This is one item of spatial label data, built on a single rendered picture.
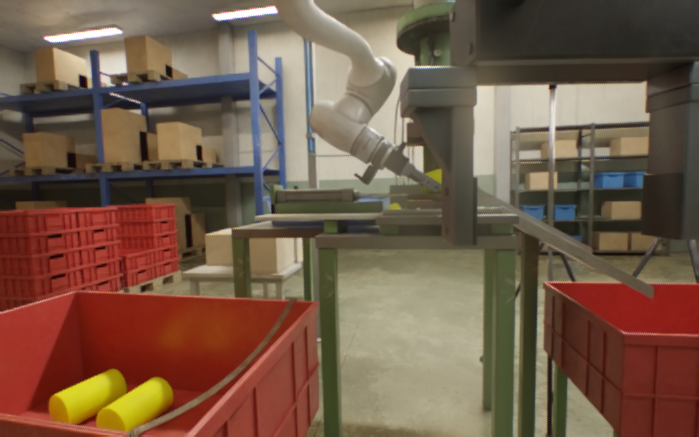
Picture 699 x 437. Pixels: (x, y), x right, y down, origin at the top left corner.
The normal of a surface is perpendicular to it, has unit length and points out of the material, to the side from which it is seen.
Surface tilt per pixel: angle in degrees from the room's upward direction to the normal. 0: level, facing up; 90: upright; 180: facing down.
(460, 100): 90
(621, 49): 90
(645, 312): 90
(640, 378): 90
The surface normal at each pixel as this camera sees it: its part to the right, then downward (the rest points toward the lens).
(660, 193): -1.00, 0.03
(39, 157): -0.18, 0.08
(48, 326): 0.98, -0.01
